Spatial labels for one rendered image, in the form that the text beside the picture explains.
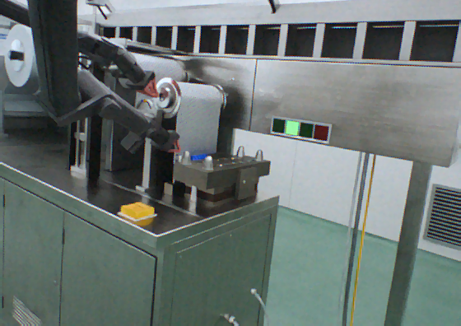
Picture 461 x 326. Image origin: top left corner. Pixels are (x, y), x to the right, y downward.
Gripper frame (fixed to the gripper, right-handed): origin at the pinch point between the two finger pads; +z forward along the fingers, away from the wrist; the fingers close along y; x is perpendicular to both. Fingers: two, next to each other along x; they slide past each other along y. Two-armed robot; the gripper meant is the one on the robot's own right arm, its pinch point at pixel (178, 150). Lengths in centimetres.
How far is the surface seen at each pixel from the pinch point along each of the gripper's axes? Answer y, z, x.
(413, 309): 67, 193, -9
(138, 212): 13.4, -16.1, -26.5
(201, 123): 0.3, 4.4, 14.2
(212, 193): 18.5, 6.2, -10.5
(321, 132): 42, 20, 26
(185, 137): 0.3, 0.2, 5.6
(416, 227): 76, 50, 8
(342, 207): -24, 269, 64
